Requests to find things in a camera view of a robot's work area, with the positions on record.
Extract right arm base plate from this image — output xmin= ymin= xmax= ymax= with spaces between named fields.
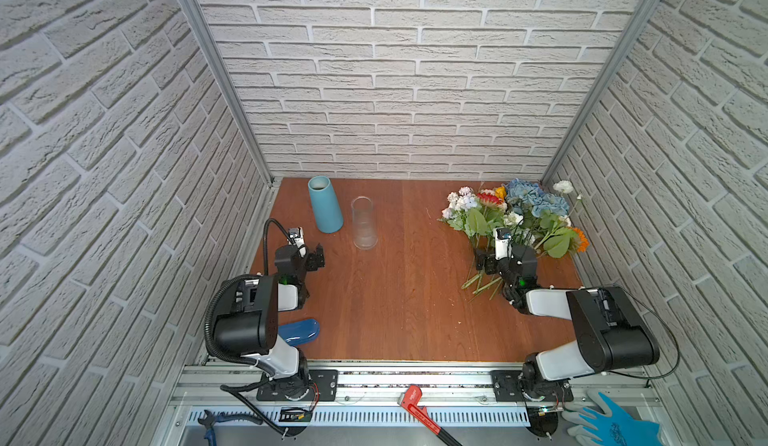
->
xmin=490 ymin=370 xmax=574 ymax=403

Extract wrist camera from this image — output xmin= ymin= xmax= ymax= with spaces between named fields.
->
xmin=288 ymin=227 xmax=305 ymax=249
xmin=493 ymin=227 xmax=512 ymax=260

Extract pale blue rose bunch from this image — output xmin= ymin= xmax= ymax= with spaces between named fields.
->
xmin=504 ymin=179 xmax=545 ymax=208

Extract red pipe wrench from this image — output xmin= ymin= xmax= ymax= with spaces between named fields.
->
xmin=399 ymin=384 xmax=461 ymax=446

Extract white green mixed bouquet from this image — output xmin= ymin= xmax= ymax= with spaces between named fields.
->
xmin=461 ymin=207 xmax=573 ymax=303

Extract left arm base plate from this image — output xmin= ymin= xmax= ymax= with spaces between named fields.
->
xmin=256 ymin=369 xmax=339 ymax=402

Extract dark blue oval dish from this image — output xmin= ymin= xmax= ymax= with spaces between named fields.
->
xmin=278 ymin=319 xmax=320 ymax=347

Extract aluminium frame rail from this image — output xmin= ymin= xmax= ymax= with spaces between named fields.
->
xmin=155 ymin=358 xmax=679 ymax=446

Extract pink lilac flower bouquet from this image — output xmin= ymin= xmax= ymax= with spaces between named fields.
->
xmin=440 ymin=186 xmax=481 ymax=236

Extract blue work glove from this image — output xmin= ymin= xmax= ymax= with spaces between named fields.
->
xmin=562 ymin=389 xmax=662 ymax=446

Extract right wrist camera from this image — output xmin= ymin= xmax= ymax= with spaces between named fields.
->
xmin=493 ymin=227 xmax=512 ymax=260

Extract clear ribbed glass vase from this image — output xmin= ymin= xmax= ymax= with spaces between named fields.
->
xmin=351 ymin=196 xmax=378 ymax=250

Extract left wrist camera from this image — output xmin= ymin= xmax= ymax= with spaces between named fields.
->
xmin=288 ymin=227 xmax=305 ymax=249

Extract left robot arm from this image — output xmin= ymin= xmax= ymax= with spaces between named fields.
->
xmin=204 ymin=245 xmax=325 ymax=401

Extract orange flower at right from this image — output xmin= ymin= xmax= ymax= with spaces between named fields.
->
xmin=569 ymin=227 xmax=590 ymax=253

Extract teal ceramic vase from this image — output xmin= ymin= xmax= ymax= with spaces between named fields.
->
xmin=308 ymin=176 xmax=344 ymax=234

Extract red gerbera flower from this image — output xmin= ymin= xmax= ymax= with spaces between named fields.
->
xmin=476 ymin=191 xmax=507 ymax=211

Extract blue handled pliers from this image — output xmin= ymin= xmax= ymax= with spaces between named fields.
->
xmin=197 ymin=410 xmax=263 ymax=446

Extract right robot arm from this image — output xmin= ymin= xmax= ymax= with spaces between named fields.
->
xmin=474 ymin=242 xmax=660 ymax=402

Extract blue hydrangea flower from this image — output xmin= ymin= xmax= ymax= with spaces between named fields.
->
xmin=531 ymin=193 xmax=570 ymax=218

